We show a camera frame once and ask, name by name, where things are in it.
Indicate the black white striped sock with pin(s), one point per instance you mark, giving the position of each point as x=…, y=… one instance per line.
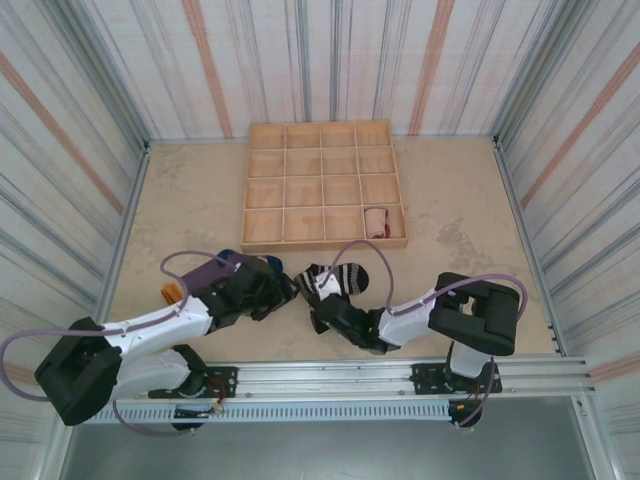
x=352, y=280

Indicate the purple and teal sock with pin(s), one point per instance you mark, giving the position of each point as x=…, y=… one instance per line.
x=212, y=272

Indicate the beige sock purple stripes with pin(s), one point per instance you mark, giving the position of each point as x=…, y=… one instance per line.
x=375, y=220

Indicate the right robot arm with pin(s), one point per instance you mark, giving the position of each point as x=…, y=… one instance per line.
x=475, y=320

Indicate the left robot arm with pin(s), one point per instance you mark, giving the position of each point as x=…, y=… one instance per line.
x=165, y=334

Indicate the wooden compartment tray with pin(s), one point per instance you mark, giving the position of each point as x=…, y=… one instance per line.
x=305, y=192

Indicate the grey metal panel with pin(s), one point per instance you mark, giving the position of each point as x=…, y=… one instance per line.
x=325, y=450

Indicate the aluminium extrusion rail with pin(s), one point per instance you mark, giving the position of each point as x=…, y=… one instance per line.
x=325, y=372

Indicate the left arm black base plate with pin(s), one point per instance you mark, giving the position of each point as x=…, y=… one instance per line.
x=222, y=375

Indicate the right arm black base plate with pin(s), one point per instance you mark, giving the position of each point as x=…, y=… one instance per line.
x=425, y=372

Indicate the aluminium frame bar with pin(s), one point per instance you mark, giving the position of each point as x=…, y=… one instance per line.
x=134, y=192
x=511, y=190

